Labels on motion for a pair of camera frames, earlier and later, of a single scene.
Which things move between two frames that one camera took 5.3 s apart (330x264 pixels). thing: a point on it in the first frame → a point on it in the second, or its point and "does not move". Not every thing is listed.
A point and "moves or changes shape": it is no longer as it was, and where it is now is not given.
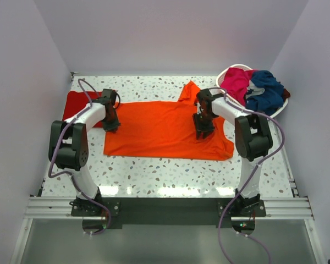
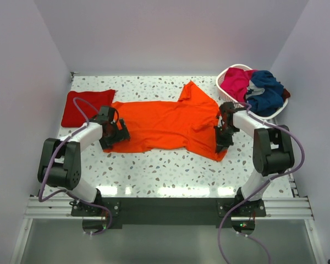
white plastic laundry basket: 229,98 does not move
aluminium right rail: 295,208 does not move
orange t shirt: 165,130 moves or changes shape
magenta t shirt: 235,83 does not move
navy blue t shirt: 271,99 does not move
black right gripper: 206,130 → 221,144
